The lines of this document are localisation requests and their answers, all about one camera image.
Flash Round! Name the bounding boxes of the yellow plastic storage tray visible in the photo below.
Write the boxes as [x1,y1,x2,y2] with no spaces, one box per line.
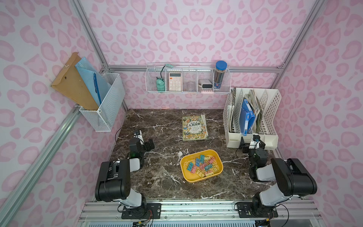
[180,149,224,183]

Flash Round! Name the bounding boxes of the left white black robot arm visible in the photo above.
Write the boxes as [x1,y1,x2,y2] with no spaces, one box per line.
[95,130,155,209]

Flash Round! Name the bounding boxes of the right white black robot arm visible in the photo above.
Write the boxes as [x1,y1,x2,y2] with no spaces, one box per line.
[238,134,318,217]

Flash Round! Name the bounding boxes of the white plastic file organizer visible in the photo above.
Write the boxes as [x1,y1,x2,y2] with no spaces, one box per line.
[223,88,281,150]

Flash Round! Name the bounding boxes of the blue file folder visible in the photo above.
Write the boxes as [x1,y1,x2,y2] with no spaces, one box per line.
[239,98,255,136]

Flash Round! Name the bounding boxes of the papers in file organizer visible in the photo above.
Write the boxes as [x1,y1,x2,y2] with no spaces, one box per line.
[224,88,263,135]

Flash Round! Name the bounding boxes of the illustrated children's history book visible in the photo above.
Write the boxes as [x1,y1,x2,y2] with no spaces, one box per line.
[182,114,209,141]

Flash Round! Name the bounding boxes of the green mini desk fan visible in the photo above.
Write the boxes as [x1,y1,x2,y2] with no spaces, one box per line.
[156,64,174,92]

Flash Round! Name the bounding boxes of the blue pen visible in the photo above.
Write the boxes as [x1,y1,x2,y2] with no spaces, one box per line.
[93,73,102,105]

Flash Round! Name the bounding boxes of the white desk calculator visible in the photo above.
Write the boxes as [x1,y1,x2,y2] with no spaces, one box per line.
[168,72,182,91]

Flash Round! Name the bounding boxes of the clear glass cup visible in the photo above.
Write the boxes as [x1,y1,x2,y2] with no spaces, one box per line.
[186,82,197,92]

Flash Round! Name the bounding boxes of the light blue document folder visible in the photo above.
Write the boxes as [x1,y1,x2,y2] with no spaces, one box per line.
[75,57,111,107]

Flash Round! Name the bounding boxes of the brown kraft envelope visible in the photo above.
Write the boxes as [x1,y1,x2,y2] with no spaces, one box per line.
[51,52,98,111]

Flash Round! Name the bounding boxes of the blue lid pencil tube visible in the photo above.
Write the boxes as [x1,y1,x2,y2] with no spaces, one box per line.
[214,61,228,89]

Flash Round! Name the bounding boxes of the white mesh wall basket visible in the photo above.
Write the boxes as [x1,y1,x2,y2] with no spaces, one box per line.
[79,73,126,132]

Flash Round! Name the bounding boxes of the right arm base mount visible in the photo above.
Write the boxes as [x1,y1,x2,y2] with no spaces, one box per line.
[234,202,278,219]

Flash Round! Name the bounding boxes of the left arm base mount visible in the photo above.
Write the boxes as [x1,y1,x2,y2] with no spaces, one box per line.
[121,203,162,219]

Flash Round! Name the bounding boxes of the white wire wall shelf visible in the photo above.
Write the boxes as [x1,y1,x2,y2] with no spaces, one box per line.
[145,62,231,94]

